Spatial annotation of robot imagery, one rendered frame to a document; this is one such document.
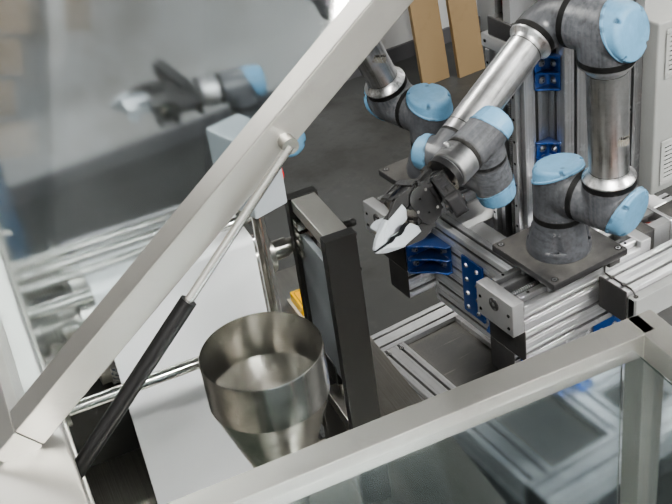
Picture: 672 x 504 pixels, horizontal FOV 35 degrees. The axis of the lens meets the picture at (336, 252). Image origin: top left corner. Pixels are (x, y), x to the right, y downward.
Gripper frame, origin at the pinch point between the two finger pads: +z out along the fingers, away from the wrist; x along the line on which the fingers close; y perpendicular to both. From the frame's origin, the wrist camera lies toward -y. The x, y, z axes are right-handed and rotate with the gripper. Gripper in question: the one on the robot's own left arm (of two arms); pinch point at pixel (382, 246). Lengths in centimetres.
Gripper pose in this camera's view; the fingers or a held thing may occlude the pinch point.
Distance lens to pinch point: 183.4
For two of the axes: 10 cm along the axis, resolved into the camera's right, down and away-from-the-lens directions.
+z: -6.5, 6.7, -3.6
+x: -5.6, -7.4, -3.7
